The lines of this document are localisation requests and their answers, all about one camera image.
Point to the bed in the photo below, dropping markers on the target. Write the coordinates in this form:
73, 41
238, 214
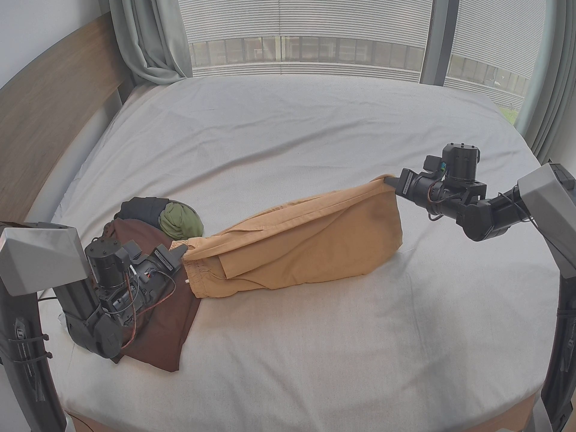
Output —
337, 119

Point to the window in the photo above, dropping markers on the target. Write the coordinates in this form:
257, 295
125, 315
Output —
315, 16

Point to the brown garment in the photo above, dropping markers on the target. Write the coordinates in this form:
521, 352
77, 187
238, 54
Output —
162, 331

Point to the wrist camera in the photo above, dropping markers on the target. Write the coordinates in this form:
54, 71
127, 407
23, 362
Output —
130, 252
434, 164

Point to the tan shorts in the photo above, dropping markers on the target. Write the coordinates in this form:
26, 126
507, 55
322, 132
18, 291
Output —
315, 245

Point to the black garment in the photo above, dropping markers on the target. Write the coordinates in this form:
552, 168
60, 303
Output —
139, 209

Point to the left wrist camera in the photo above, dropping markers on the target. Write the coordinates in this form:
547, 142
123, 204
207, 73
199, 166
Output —
130, 252

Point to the grey-green curtain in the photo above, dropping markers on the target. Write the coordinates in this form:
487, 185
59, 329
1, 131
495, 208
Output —
144, 25
562, 61

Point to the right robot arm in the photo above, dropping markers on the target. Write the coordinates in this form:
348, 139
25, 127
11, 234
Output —
544, 191

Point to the green garment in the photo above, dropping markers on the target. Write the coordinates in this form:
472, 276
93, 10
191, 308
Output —
180, 221

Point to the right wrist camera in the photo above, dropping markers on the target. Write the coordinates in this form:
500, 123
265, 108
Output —
434, 164

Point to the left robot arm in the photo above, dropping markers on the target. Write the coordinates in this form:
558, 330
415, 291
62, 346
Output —
40, 259

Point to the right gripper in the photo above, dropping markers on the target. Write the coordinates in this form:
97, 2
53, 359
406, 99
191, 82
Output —
423, 189

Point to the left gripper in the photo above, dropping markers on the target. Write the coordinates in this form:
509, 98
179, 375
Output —
159, 263

